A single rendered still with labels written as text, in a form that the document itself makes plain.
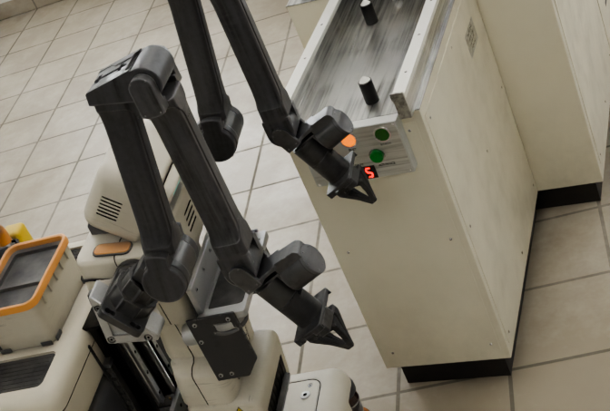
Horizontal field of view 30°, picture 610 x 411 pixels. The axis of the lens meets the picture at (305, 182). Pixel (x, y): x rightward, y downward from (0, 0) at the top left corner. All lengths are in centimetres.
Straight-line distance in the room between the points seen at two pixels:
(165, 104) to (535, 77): 164
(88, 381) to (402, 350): 94
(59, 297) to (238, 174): 199
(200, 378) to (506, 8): 136
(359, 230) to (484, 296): 34
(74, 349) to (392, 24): 115
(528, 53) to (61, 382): 158
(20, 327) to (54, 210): 238
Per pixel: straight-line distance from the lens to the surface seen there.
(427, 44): 264
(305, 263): 189
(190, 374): 232
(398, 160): 252
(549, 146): 333
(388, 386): 309
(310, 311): 196
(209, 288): 223
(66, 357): 230
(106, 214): 210
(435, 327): 287
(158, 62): 175
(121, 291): 202
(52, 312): 235
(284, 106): 223
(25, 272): 243
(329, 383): 275
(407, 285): 279
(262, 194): 410
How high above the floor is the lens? 203
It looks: 30 degrees down
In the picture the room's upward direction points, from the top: 24 degrees counter-clockwise
